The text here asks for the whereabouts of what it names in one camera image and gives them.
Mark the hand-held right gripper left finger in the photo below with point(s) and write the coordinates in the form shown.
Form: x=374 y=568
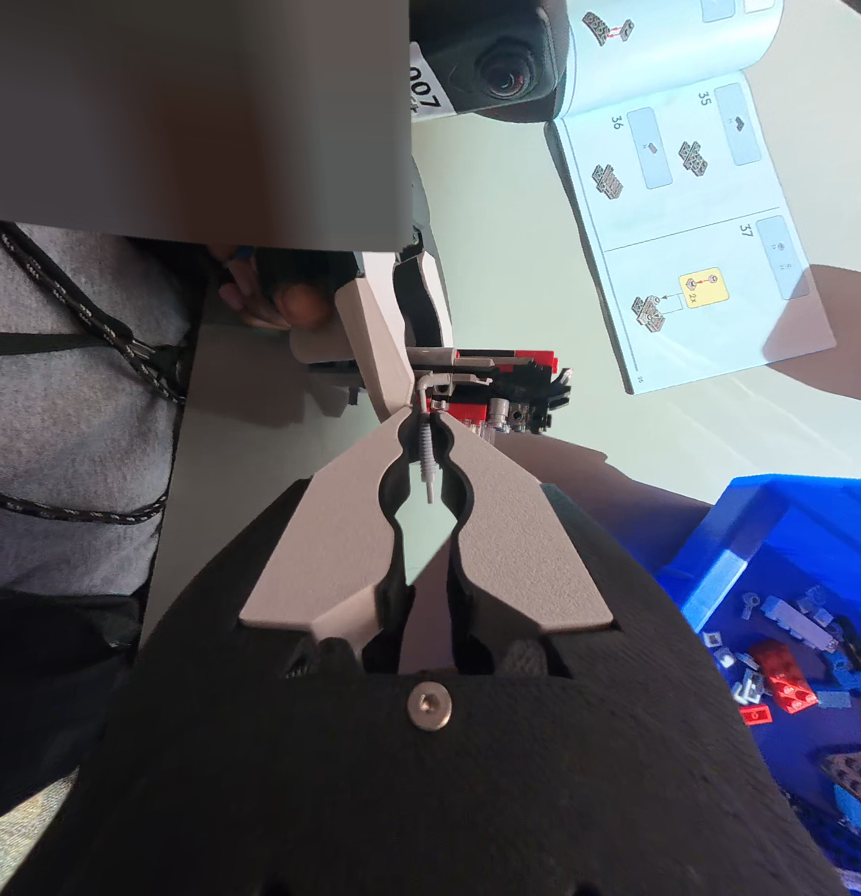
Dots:
x=318 y=560

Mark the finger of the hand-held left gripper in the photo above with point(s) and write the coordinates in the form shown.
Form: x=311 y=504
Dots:
x=381 y=336
x=434 y=308

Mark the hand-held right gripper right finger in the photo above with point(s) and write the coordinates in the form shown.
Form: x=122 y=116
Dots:
x=528 y=560

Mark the toy brick truck model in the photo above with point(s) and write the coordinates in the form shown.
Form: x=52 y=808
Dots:
x=514 y=392

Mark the grey toy exhaust pipe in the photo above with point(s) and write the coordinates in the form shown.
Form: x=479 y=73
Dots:
x=428 y=448

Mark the blue plastic bin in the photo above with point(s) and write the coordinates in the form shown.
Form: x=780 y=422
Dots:
x=752 y=532

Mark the light blue instruction booklet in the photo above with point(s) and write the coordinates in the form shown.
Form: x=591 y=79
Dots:
x=682 y=231

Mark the pile of toy bricks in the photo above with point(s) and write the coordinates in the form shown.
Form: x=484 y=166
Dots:
x=787 y=672

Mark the person's left hand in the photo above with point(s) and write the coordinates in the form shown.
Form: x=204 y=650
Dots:
x=297 y=308

